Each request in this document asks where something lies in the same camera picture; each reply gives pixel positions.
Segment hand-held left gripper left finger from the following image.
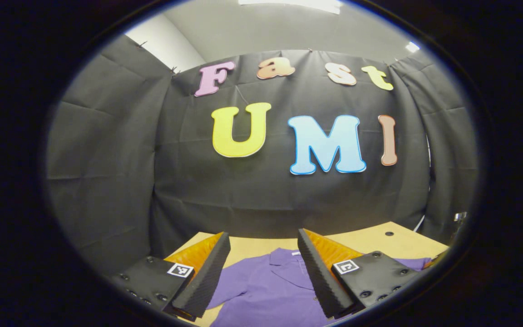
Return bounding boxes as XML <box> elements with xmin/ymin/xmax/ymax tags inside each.
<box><xmin>111</xmin><ymin>232</ymin><xmax>231</xmax><ymax>322</ymax></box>

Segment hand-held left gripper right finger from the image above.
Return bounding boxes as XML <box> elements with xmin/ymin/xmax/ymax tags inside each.
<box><xmin>297</xmin><ymin>228</ymin><xmax>420</xmax><ymax>319</ymax></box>

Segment purple button shirt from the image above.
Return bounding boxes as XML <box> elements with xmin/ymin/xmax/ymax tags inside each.
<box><xmin>207</xmin><ymin>248</ymin><xmax>432</xmax><ymax>327</ymax></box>

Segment black backdrop cloth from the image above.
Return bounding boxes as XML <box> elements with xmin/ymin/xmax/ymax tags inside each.
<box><xmin>46</xmin><ymin>34</ymin><xmax>480</xmax><ymax>277</ymax></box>

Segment long ceiling light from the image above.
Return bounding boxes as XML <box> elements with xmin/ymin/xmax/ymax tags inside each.
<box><xmin>238</xmin><ymin>0</ymin><xmax>345</xmax><ymax>14</ymax></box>

